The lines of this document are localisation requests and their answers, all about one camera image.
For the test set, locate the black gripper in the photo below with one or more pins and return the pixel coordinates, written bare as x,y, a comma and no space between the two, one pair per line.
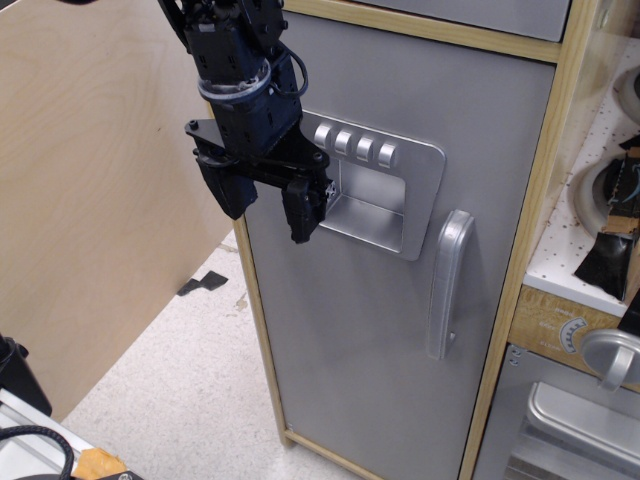
256,136

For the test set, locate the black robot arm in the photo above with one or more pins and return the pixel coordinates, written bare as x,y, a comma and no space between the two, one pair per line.
248,77

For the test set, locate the black tape on floor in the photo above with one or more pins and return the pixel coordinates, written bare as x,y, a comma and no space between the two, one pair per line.
210,281

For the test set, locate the silver dispenser panel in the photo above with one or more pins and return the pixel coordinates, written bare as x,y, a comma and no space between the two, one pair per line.
385,185

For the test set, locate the plywood board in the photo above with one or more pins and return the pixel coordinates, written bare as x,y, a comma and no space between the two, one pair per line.
104,213

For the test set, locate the black box left edge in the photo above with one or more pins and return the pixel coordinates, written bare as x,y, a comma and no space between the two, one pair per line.
18,378

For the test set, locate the orange tape piece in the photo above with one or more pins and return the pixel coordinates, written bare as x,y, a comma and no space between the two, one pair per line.
96,463

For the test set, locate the grey upper freezer door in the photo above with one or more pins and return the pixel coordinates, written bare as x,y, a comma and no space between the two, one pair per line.
537,19

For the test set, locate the grey oven door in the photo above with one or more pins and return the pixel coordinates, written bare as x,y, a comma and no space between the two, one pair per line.
512,448

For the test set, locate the silver oven knob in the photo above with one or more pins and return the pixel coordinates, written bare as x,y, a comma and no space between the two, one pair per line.
613,355

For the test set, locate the silver fridge door handle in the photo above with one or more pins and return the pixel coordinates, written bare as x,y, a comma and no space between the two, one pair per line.
452,241

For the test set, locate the wooden toy kitchen frame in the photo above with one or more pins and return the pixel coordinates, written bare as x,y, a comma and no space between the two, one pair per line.
583,61

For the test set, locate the aluminium rail base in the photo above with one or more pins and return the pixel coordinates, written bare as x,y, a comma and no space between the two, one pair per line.
30,455

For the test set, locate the silver oven door handle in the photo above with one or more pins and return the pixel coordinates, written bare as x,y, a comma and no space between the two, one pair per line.
583,423

